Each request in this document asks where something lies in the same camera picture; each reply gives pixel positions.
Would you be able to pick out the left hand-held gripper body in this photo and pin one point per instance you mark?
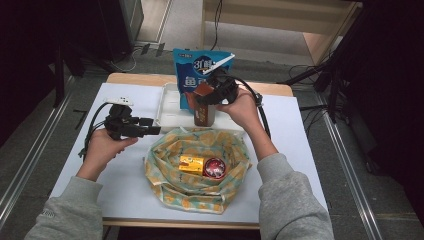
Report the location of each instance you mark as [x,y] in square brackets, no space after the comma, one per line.
[120,125]

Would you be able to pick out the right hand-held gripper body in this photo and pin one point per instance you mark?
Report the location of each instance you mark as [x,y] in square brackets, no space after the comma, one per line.
[225,90]

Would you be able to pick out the brown rectangular box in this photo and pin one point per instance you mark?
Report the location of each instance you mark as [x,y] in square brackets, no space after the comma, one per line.
[204,115]

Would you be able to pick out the blue snack pouch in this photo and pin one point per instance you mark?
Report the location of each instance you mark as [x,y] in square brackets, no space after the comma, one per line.
[190,71]

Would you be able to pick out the white plastic tray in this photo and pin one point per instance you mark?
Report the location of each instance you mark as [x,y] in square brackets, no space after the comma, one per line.
[170,110]

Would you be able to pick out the yellow drink carton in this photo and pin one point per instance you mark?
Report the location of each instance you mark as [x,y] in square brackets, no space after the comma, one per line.
[190,164]

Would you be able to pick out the red round can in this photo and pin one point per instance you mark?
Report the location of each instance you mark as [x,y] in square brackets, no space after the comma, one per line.
[215,168]

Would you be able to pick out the green yellow patterned cloth bag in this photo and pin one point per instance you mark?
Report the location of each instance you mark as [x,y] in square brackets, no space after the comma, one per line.
[173,196]

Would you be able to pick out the person's right hand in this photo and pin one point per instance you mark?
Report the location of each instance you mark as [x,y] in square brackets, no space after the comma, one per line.
[241,111]

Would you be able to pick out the person's left hand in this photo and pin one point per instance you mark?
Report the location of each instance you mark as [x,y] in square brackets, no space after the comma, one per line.
[103,150]

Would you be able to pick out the white table mat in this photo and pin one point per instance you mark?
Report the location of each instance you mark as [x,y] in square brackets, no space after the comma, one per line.
[126,193]

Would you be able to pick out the black metal stand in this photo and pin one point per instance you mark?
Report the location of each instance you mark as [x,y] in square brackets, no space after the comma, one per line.
[331,86]
[60,76]

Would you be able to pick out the light wooden bench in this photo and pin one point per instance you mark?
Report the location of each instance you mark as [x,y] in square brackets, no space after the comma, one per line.
[266,23]

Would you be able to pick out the dark cabinet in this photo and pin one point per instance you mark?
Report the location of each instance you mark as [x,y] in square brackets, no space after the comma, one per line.
[116,30]

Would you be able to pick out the black curtain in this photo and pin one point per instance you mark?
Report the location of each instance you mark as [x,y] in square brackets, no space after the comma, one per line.
[393,83]

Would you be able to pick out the metal floor rail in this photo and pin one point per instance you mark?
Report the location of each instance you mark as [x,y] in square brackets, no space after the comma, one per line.
[350,173]
[30,160]

